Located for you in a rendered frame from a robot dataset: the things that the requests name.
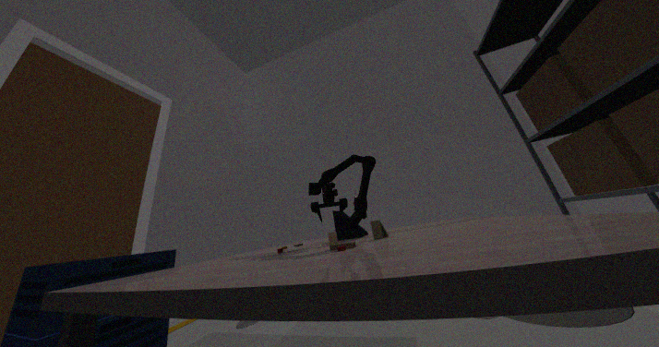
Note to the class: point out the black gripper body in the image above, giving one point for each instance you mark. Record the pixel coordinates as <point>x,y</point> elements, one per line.
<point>329,202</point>

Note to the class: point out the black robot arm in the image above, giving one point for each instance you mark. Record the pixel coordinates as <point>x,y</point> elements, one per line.
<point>360,202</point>

